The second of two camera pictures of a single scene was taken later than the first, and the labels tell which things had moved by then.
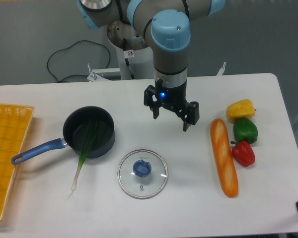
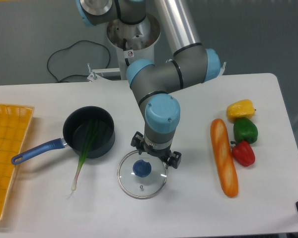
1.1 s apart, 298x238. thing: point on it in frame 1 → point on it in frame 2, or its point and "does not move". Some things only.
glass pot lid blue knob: x=142 y=169 does not move
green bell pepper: x=245 y=129 does not move
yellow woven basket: x=9 y=126 does not move
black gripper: x=173 y=97 → x=174 y=159
